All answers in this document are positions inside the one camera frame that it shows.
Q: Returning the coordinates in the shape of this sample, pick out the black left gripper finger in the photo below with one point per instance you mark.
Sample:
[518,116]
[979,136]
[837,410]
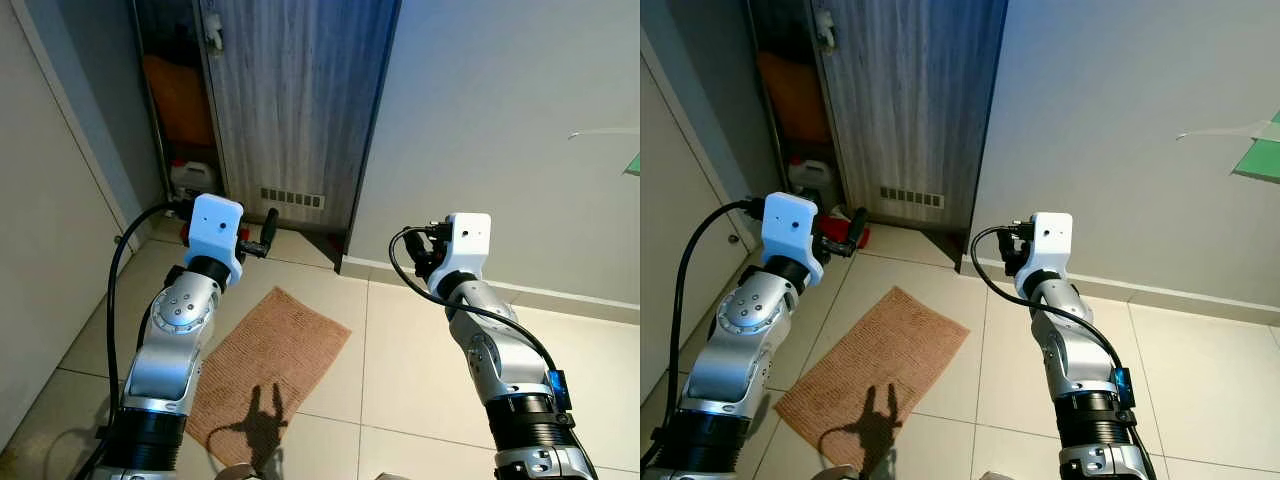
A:
[270,225]
[857,225]

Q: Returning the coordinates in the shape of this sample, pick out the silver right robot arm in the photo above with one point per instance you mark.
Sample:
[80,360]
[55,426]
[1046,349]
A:
[500,360]
[1075,360]

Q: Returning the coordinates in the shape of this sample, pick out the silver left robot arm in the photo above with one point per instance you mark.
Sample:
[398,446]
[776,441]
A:
[725,360]
[175,340]

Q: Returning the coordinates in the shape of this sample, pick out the cabinet vent grille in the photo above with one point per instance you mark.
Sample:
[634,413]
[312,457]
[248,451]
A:
[293,198]
[911,197]

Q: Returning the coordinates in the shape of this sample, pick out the white plastic jug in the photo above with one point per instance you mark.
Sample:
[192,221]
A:
[195,178]
[812,175]

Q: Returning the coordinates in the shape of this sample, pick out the brown floor mat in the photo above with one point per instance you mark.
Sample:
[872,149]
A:
[880,370]
[270,360]

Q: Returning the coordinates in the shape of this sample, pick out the grey wooden cabinet door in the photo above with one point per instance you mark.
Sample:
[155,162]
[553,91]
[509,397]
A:
[910,100]
[290,100]

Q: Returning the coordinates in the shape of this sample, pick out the orange bag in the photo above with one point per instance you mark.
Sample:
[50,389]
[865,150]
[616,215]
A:
[180,100]
[795,95]

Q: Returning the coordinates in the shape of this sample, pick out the white door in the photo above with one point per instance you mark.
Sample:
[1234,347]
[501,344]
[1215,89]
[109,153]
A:
[665,200]
[40,250]

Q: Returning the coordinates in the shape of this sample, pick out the white cabinet door latch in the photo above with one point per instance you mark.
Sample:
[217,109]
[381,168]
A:
[825,28]
[214,30]

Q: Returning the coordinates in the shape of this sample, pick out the clear tape strip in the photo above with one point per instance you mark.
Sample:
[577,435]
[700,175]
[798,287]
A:
[605,132]
[1225,131]

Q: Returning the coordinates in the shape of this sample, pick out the green board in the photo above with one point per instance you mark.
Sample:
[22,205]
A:
[1262,160]
[634,165]

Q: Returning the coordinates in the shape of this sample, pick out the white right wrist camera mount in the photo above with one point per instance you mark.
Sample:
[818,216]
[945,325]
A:
[1050,235]
[467,235]

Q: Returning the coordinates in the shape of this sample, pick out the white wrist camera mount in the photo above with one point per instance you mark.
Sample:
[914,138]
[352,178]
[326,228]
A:
[1050,235]
[215,225]
[467,235]
[790,225]

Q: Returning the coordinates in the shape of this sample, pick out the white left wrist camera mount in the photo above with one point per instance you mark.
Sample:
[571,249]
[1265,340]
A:
[215,225]
[790,225]

